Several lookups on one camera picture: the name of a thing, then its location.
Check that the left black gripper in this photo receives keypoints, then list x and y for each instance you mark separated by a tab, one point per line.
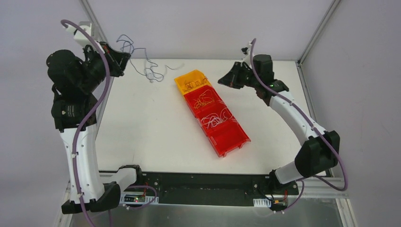
110	59

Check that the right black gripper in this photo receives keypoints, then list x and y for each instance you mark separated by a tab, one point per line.
237	76

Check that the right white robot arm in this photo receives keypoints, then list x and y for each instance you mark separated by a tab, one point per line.
319	147

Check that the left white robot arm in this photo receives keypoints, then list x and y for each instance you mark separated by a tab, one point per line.
74	113

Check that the red bin near yellow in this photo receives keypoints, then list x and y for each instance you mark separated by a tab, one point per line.
201	98

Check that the yellow plastic bin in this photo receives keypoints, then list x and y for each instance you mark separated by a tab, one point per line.
191	81

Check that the red middle bin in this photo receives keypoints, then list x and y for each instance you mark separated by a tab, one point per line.
213	117

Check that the red front bin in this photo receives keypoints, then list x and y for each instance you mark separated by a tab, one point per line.
227	137

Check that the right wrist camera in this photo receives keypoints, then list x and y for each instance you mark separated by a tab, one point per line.
246	52

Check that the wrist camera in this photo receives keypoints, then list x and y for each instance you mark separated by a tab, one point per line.
246	52
79	37

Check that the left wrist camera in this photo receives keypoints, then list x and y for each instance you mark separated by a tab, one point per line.
79	37

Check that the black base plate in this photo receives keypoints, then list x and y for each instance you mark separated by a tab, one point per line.
136	197

